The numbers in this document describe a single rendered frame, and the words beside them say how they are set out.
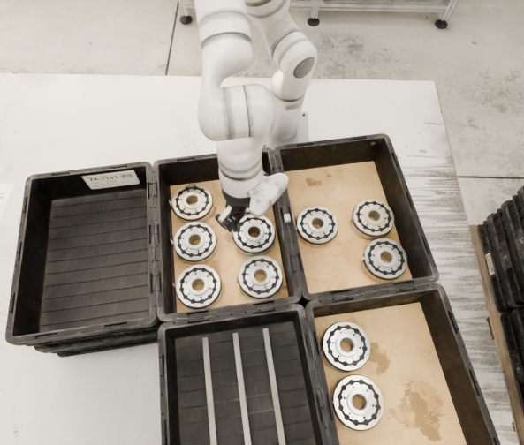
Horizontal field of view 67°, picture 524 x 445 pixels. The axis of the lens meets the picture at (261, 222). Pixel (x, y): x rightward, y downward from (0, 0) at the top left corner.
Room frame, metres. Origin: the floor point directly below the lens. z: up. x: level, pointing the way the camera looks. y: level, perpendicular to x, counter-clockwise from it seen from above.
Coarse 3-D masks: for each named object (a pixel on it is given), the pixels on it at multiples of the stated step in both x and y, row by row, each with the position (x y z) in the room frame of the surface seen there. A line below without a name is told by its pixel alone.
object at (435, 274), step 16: (288, 144) 0.61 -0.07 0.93; (304, 144) 0.61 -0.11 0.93; (320, 144) 0.61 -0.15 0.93; (336, 144) 0.61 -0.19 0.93; (400, 176) 0.52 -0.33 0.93; (288, 208) 0.43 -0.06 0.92; (288, 224) 0.38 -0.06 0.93; (416, 224) 0.39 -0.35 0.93; (432, 256) 0.31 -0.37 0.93; (304, 272) 0.27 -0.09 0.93; (432, 272) 0.27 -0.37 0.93; (304, 288) 0.24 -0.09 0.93; (352, 288) 0.24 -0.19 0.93; (368, 288) 0.24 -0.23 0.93; (384, 288) 0.24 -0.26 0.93
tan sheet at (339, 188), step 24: (336, 168) 0.60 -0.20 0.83; (360, 168) 0.61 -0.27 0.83; (288, 192) 0.52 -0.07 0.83; (312, 192) 0.53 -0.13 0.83; (336, 192) 0.53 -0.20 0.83; (360, 192) 0.53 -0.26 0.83; (336, 216) 0.46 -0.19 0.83; (336, 240) 0.39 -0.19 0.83; (360, 240) 0.39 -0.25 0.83; (312, 264) 0.33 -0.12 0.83; (336, 264) 0.33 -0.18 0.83; (360, 264) 0.33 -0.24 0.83; (312, 288) 0.27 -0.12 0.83; (336, 288) 0.27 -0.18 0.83
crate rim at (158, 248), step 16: (160, 160) 0.55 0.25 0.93; (176, 160) 0.56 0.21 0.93; (192, 160) 0.56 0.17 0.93; (272, 160) 0.56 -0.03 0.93; (160, 208) 0.42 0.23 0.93; (160, 224) 0.38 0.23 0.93; (160, 240) 0.34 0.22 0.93; (288, 240) 0.34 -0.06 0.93; (160, 256) 0.30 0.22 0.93; (288, 256) 0.31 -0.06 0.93; (160, 272) 0.27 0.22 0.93; (160, 288) 0.24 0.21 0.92; (160, 304) 0.20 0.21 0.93; (240, 304) 0.20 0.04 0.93; (272, 304) 0.21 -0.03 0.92; (288, 304) 0.20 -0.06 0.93; (160, 320) 0.17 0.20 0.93; (176, 320) 0.17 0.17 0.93
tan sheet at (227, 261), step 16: (224, 208) 0.48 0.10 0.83; (272, 208) 0.48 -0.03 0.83; (176, 224) 0.43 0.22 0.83; (208, 224) 0.43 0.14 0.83; (224, 240) 0.39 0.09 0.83; (176, 256) 0.34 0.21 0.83; (224, 256) 0.34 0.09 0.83; (240, 256) 0.34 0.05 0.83; (272, 256) 0.34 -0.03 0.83; (176, 272) 0.30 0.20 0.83; (224, 272) 0.30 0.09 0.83; (224, 288) 0.26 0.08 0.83; (224, 304) 0.23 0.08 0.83
